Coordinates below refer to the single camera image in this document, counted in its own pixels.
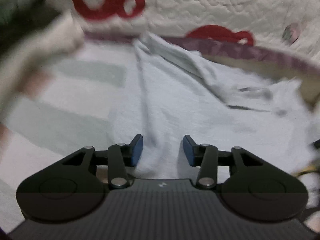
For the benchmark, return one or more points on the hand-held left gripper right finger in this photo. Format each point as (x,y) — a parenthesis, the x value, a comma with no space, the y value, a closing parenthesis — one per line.
(188,150)

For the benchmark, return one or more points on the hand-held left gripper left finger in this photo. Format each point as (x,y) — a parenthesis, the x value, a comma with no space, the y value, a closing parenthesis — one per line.
(137,150)

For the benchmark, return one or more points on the light grey hoodie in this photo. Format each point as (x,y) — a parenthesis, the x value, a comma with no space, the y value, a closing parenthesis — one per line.
(200,100)

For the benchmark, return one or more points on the stack of folded clothes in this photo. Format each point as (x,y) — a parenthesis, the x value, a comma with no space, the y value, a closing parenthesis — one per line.
(30,42)

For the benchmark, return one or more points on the checkered round rug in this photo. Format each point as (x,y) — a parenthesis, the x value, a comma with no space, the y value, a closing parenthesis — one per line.
(75,85)

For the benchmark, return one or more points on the white quilt with red bears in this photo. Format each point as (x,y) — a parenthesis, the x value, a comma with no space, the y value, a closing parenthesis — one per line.
(200,5)

